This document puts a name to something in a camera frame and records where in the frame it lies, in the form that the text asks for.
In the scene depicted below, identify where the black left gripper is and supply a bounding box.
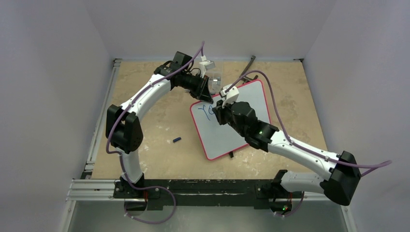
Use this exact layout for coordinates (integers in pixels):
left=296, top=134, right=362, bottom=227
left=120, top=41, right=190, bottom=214
left=181, top=72, right=213, bottom=104

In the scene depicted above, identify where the pink framed whiteboard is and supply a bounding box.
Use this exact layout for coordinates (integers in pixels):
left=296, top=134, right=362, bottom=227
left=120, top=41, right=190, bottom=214
left=190, top=80, right=271, bottom=160

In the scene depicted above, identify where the blue marker cap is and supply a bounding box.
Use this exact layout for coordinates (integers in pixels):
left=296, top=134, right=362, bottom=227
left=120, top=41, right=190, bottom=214
left=173, top=137, right=181, bottom=143

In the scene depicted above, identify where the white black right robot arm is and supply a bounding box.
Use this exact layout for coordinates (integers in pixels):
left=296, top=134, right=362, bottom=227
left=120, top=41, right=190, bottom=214
left=212, top=100, right=362, bottom=206

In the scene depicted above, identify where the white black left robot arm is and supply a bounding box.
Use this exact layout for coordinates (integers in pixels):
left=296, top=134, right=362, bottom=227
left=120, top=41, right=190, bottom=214
left=105, top=52, right=215, bottom=198

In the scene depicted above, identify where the clear plastic screw box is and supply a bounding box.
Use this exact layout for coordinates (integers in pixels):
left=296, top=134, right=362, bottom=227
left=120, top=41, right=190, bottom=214
left=205, top=59, right=224, bottom=95

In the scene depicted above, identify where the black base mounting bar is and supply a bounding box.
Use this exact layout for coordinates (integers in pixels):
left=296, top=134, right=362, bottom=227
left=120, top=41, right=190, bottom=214
left=113, top=179, right=302, bottom=210

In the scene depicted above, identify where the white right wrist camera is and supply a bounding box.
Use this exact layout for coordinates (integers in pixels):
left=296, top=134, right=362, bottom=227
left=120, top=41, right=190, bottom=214
left=220, top=85, right=239, bottom=108

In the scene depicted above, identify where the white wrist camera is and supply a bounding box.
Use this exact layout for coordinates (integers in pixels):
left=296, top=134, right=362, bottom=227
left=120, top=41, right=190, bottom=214
left=220, top=85, right=239, bottom=108
left=199, top=56, right=215, bottom=78

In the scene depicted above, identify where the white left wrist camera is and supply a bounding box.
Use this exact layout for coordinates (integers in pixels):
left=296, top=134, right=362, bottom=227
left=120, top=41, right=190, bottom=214
left=199, top=56, right=215, bottom=78

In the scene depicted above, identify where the black metal bracket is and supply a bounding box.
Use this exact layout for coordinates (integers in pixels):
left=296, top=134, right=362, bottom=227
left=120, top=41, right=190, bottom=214
left=240, top=55, right=259, bottom=84

